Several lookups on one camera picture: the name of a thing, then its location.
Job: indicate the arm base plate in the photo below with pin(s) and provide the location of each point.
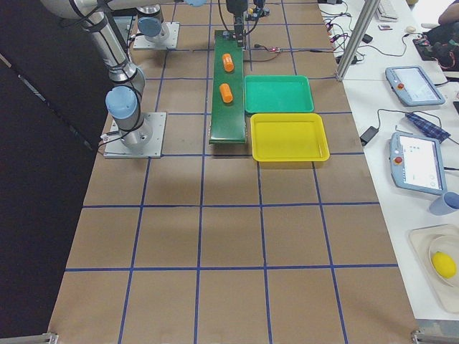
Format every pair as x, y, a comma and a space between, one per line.
145, 142
156, 35

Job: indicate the yellow lemon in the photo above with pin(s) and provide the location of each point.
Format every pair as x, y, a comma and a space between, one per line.
444, 265

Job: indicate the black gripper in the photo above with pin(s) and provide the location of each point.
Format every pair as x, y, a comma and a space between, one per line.
234, 7

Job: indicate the blue plaid cloth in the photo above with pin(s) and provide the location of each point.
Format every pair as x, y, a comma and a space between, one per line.
429, 129

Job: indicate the aluminium frame post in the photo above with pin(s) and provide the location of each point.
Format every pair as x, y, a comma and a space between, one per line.
365, 17

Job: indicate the blue cup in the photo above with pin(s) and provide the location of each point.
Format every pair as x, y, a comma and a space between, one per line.
445, 204

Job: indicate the yellow plastic tray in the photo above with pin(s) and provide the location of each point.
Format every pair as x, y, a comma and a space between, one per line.
288, 137

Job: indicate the teach pendant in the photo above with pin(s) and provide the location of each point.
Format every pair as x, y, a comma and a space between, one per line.
412, 86
416, 163

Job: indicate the far teach pendant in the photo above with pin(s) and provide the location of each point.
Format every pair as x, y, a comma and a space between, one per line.
412, 86

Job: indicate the green conveyor belt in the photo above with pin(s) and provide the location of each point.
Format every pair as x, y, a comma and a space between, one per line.
228, 120

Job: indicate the black power adapter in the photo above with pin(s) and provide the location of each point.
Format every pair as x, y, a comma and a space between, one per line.
368, 135

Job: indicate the orange cylinder with number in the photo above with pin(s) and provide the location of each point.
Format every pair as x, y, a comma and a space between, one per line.
227, 62

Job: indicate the plain orange cylinder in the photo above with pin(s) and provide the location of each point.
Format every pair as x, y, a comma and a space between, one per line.
226, 93

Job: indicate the beige tray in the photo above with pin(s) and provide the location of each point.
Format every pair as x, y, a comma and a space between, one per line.
420, 239

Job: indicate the near teach pendant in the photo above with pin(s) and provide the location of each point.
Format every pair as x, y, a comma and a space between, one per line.
416, 163

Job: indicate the green plastic tray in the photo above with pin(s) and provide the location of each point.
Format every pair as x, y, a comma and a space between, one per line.
278, 94

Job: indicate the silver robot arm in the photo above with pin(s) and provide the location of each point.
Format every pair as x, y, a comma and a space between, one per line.
154, 13
124, 100

